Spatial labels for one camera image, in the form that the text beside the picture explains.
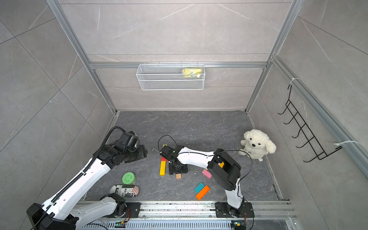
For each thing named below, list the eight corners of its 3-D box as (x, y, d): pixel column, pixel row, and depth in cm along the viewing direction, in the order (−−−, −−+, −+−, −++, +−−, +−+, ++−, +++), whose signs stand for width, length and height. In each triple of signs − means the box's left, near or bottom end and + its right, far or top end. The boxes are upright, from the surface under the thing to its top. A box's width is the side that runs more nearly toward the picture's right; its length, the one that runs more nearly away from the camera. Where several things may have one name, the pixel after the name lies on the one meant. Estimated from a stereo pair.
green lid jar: (123, 185, 84) (120, 183, 80) (126, 175, 88) (123, 172, 84) (134, 185, 84) (132, 183, 80) (137, 175, 88) (134, 172, 84)
